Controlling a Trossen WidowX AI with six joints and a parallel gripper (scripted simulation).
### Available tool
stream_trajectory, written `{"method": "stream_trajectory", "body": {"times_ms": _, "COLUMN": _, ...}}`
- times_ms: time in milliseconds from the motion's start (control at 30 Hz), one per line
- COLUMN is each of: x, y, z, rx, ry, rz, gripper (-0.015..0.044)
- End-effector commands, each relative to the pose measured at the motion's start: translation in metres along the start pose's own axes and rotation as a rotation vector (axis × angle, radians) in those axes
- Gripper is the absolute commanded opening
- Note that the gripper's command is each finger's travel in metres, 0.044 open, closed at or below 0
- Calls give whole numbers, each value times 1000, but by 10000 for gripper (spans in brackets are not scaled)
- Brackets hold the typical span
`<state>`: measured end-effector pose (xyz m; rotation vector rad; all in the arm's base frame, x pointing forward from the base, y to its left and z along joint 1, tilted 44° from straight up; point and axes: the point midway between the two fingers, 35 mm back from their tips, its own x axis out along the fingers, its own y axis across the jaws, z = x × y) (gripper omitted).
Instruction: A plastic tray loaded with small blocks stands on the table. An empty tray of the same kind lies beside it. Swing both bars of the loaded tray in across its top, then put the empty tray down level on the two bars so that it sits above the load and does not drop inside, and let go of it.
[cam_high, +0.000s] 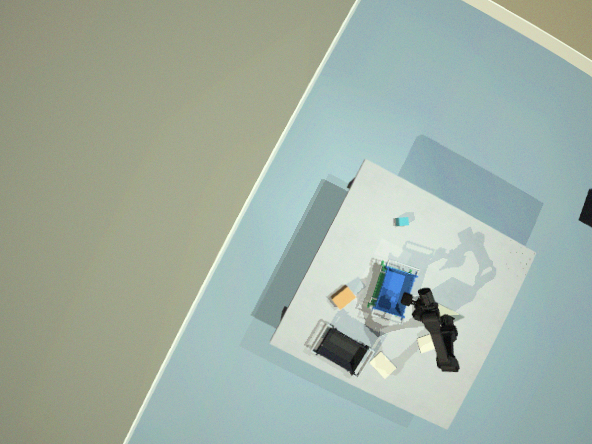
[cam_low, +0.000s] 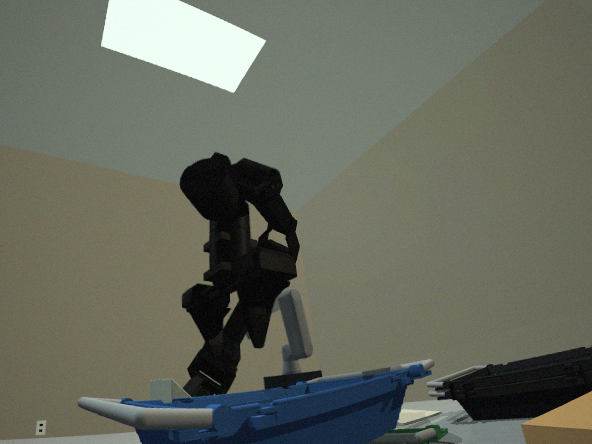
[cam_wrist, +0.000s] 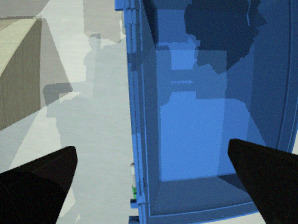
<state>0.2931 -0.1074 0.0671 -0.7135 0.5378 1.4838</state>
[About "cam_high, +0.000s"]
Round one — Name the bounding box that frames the tan rectangular block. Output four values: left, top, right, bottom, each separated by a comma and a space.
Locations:
331, 284, 355, 310

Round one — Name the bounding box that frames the blue plastic tray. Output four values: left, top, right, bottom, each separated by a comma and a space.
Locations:
371, 260, 420, 325

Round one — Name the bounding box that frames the green plastic tray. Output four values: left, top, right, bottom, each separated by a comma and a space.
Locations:
367, 261, 412, 308

